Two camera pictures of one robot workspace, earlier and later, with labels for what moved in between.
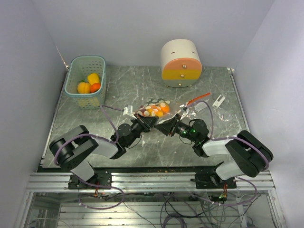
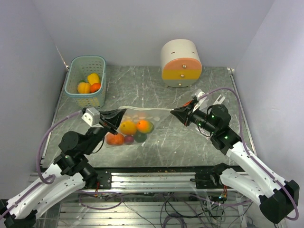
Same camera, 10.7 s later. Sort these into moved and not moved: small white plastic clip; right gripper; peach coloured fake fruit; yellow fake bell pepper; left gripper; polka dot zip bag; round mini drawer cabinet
Moved: left gripper; polka dot zip bag; right gripper
Not moved: peach coloured fake fruit; yellow fake bell pepper; round mini drawer cabinet; small white plastic clip
